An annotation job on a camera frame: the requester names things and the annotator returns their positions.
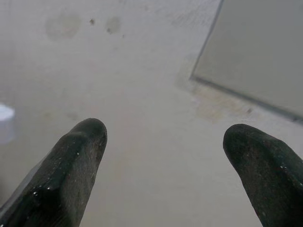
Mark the white folding table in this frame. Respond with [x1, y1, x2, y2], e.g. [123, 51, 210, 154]
[0, 0, 303, 227]

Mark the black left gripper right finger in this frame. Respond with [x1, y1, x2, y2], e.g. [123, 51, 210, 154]
[223, 124, 303, 227]

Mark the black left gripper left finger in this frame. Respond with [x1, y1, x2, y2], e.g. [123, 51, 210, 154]
[0, 117, 108, 227]

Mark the white rounded plastic object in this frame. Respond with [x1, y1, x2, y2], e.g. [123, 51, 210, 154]
[0, 104, 16, 144]

